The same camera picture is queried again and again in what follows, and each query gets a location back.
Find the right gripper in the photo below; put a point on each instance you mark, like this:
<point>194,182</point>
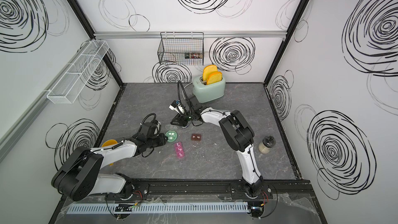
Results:
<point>179,118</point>

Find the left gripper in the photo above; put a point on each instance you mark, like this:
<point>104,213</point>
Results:
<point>162,138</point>

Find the green round pillbox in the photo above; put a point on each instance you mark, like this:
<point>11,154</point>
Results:
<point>171,133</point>

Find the dark red small pillbox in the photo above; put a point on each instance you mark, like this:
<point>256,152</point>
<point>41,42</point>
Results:
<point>196,137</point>

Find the dark blue round pillbox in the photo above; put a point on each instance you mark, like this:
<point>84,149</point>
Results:
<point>185,124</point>

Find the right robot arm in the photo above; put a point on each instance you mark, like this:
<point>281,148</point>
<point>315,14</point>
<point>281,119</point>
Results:
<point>237,132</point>

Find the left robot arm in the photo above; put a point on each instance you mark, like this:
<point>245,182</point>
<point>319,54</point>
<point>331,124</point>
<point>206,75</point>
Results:
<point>80,175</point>

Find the mint green toaster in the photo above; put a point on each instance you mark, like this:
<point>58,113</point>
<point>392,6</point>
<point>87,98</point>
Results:
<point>206,93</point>

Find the yellow mug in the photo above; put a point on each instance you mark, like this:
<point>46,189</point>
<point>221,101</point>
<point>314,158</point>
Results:
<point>109,143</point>

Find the front toast slice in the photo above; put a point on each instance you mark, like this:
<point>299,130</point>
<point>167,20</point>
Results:
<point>214,77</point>

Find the toast slice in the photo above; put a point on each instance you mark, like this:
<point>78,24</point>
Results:
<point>214,77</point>
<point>207,71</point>

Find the back toast slice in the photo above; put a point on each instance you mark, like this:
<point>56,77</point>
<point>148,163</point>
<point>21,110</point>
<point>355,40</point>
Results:
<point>207,71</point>

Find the spice jars in basket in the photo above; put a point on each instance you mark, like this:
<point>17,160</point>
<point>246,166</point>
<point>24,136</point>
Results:
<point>192,55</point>

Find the beige round object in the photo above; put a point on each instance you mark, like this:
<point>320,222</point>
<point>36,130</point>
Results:
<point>267,144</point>

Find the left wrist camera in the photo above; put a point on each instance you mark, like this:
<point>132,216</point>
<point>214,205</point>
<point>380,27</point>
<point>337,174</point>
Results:
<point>150,126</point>

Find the black wire wall basket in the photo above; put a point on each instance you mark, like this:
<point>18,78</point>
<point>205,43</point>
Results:
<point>173,46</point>

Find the white slotted cable duct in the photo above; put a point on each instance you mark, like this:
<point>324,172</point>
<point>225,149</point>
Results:
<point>158,208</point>

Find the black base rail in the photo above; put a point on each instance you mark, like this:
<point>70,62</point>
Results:
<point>234,189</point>

